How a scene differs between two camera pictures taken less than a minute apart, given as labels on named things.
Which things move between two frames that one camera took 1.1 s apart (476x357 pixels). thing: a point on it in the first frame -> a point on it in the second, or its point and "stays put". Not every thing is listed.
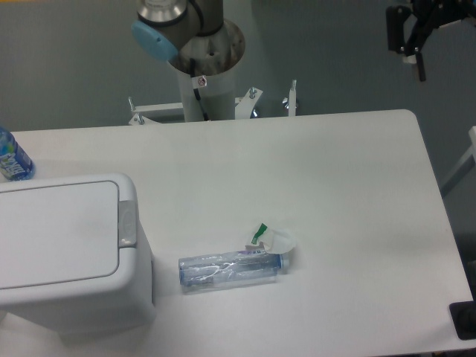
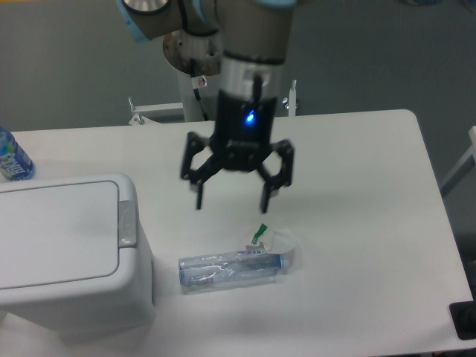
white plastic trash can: (74, 253) stays put
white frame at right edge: (465, 166) stays put
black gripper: (436, 13) -> (241, 139)
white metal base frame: (245, 106) stays put
